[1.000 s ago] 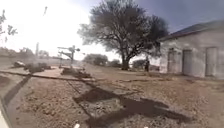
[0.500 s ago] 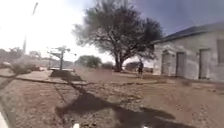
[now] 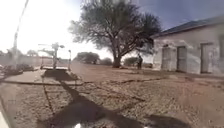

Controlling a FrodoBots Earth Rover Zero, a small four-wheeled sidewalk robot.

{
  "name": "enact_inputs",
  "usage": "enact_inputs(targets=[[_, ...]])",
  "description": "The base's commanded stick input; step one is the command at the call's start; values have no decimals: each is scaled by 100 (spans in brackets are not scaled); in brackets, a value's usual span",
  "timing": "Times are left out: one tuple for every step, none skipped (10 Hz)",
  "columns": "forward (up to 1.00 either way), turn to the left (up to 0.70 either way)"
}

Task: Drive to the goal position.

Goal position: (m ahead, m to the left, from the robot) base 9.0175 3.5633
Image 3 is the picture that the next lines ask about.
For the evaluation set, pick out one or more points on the round green bush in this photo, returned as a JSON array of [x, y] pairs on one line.
[[130, 61]]

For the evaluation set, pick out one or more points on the dark green bush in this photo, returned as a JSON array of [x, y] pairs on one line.
[[106, 61]]

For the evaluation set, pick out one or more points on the person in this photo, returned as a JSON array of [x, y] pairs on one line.
[[139, 62]]

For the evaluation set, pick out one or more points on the low bushes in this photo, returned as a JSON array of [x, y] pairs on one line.
[[15, 69]]

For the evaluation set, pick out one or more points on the robot's own part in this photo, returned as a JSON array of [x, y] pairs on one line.
[[77, 126]]

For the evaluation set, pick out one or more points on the large bare-branched tree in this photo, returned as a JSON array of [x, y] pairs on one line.
[[113, 30]]

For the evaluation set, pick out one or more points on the tall utility pole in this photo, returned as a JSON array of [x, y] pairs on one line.
[[15, 50]]

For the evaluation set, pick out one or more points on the railway signal structure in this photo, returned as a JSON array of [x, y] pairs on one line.
[[55, 56]]

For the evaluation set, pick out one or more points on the white plastered building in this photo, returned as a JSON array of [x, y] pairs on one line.
[[191, 55]]

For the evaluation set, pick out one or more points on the concrete slab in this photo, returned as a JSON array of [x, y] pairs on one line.
[[30, 76]]

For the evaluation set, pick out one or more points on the thin short pole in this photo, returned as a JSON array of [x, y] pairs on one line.
[[69, 60]]

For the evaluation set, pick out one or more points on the clump of distant trees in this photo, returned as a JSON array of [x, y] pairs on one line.
[[87, 57]]

